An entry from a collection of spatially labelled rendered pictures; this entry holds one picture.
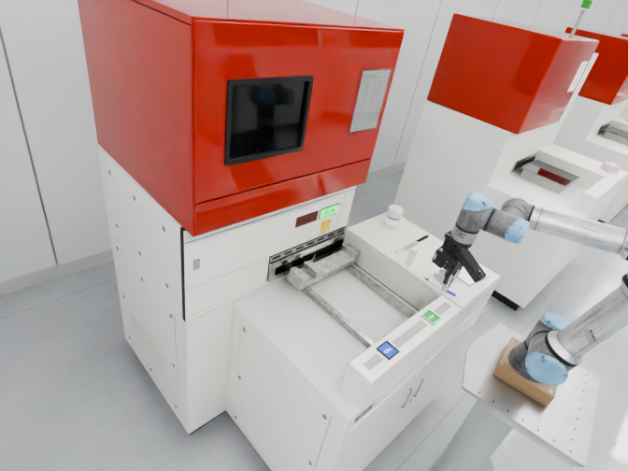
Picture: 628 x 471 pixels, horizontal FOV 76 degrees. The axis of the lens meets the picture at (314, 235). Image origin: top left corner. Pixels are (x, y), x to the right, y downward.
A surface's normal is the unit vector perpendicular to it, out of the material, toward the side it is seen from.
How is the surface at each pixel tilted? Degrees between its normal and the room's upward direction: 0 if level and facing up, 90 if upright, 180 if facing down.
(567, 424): 0
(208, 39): 90
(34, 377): 0
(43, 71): 90
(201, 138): 90
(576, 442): 0
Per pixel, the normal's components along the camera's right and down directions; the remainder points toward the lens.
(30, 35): 0.67, 0.50
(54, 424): 0.16, -0.82
